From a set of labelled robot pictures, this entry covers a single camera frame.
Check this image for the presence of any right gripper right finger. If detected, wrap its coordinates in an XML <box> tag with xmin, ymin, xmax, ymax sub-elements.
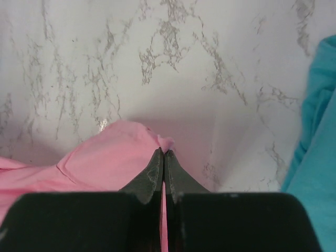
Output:
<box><xmin>164</xmin><ymin>151</ymin><xmax>321</xmax><ymax>251</ymax></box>

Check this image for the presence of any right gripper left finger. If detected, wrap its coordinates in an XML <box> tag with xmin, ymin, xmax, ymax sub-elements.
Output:
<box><xmin>1</xmin><ymin>149</ymin><xmax>164</xmax><ymax>251</ymax></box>

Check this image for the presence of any pink t shirt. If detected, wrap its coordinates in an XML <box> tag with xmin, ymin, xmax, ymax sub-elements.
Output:
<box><xmin>0</xmin><ymin>120</ymin><xmax>176</xmax><ymax>252</ymax></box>

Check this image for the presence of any folded teal t shirt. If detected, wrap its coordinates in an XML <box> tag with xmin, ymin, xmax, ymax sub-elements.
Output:
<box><xmin>281</xmin><ymin>36</ymin><xmax>335</xmax><ymax>251</ymax></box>

